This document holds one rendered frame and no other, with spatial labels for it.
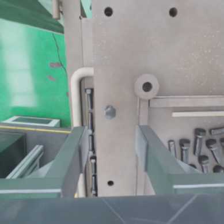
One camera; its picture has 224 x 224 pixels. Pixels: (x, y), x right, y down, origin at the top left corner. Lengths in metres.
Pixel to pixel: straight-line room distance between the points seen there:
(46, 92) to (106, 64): 1.51
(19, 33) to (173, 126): 1.71
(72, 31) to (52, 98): 1.37
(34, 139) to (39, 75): 0.63
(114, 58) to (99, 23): 0.06
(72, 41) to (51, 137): 1.19
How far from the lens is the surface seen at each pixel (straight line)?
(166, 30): 0.29
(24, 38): 1.83
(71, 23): 0.42
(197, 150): 0.34
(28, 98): 1.84
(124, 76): 0.27
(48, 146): 1.56
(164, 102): 0.28
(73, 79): 0.39
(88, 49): 0.41
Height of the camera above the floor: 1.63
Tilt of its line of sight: 75 degrees down
